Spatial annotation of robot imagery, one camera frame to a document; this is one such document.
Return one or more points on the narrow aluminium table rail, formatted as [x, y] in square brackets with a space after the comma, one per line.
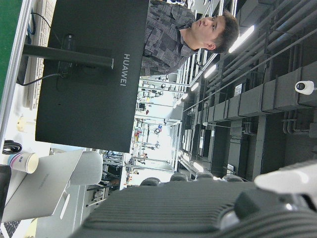
[12, 74]

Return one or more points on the white plastic chair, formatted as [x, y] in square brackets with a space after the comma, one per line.
[90, 168]

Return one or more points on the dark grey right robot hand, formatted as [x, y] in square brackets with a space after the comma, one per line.
[173, 210]

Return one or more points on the person in grey patterned shirt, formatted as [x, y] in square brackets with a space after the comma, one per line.
[168, 37]

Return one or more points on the black monitor stand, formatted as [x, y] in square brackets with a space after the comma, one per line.
[74, 55]

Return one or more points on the white paper cup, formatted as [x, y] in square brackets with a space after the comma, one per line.
[24, 162]

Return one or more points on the long ceiling lamp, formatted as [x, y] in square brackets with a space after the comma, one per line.
[210, 71]
[241, 39]
[195, 86]

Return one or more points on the beige round object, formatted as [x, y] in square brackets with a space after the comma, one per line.
[24, 124]

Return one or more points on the green table mat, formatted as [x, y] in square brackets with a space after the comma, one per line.
[7, 24]

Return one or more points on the black Huawei monitor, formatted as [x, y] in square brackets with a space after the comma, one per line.
[94, 111]

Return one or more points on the black flat device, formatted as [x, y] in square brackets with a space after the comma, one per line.
[5, 188]

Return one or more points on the white security camera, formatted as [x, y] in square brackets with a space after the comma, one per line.
[304, 87]

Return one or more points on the silver laptop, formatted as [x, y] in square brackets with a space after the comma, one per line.
[42, 191]

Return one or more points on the white keyboard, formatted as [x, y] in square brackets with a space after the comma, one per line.
[34, 94]

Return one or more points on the black keyboard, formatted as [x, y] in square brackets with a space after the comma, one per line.
[8, 229]

